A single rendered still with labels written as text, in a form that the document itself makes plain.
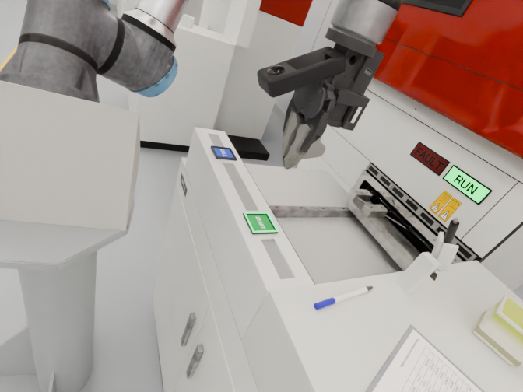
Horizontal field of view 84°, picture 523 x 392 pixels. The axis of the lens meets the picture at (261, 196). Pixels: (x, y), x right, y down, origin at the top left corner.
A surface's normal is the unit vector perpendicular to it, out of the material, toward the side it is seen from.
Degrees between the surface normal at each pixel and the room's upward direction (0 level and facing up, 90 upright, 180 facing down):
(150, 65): 81
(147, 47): 75
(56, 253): 0
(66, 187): 90
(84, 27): 59
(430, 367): 0
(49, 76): 31
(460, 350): 0
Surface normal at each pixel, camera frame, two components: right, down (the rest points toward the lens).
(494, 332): -0.73, 0.15
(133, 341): 0.33, -0.78
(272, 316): -0.87, -0.04
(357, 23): -0.36, 0.41
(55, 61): 0.55, -0.34
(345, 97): 0.37, 0.63
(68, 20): 0.62, -0.03
